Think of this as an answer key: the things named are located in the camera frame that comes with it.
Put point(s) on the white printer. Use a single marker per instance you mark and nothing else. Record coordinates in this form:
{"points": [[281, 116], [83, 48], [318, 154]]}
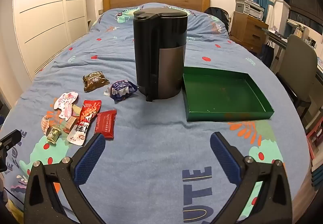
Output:
{"points": [[248, 8]]}

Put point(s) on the brown snack packet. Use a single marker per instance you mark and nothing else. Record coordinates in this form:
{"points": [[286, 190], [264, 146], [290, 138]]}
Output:
{"points": [[94, 80]]}

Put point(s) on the black electric kettle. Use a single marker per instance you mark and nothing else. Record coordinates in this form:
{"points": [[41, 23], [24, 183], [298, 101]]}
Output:
{"points": [[161, 49]]}

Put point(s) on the grey chair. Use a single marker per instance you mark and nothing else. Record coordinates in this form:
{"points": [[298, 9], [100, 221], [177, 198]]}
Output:
{"points": [[300, 67]]}

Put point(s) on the orange striped candy wrapper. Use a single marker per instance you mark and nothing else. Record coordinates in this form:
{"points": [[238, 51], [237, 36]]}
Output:
{"points": [[45, 124]]}

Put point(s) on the blue printed blanket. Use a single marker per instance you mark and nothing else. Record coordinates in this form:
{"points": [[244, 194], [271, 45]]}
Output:
{"points": [[151, 138]]}

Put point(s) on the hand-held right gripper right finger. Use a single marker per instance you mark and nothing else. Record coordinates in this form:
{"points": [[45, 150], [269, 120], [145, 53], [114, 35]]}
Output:
{"points": [[224, 155]]}

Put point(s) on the green cardboard box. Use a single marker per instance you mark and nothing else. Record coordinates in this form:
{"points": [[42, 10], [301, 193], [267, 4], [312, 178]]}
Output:
{"points": [[222, 92]]}

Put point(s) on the red square snack packet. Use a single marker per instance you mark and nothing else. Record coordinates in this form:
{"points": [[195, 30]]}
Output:
{"points": [[105, 124]]}

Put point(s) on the pink cartoon snack packet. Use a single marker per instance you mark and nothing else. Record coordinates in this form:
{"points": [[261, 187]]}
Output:
{"points": [[65, 105]]}

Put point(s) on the red white long snack packet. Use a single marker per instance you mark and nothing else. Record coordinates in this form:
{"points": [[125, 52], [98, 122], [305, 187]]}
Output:
{"points": [[84, 118]]}

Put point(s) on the black backpack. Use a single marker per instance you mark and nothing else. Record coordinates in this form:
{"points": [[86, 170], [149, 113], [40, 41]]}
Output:
{"points": [[217, 18]]}

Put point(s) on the red stool frame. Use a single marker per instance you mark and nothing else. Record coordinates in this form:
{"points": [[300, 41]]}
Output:
{"points": [[315, 138]]}

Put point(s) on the blue white snack packet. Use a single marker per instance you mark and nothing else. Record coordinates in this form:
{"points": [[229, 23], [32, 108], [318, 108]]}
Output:
{"points": [[121, 89]]}

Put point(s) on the wooden drawer cabinet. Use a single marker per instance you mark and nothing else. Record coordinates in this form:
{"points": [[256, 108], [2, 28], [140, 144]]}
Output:
{"points": [[247, 32]]}

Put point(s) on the small green candy packet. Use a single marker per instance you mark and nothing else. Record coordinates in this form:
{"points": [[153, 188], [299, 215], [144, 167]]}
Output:
{"points": [[53, 134]]}

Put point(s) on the cluttered desk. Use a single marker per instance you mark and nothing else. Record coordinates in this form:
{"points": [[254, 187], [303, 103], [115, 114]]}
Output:
{"points": [[277, 36]]}

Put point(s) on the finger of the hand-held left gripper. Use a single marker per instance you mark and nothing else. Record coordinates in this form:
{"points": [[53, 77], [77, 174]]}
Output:
{"points": [[10, 138], [3, 161]]}

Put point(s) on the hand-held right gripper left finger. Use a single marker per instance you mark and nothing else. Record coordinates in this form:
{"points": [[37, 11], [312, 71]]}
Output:
{"points": [[90, 155]]}

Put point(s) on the white wardrobe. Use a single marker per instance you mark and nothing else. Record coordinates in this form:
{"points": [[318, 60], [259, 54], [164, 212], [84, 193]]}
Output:
{"points": [[45, 12]]}

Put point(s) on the dark blue bag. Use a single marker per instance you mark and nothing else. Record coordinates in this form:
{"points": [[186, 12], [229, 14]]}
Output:
{"points": [[267, 53]]}

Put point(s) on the orange clear snack packet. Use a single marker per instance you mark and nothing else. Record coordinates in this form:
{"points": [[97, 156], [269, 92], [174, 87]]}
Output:
{"points": [[71, 124]]}

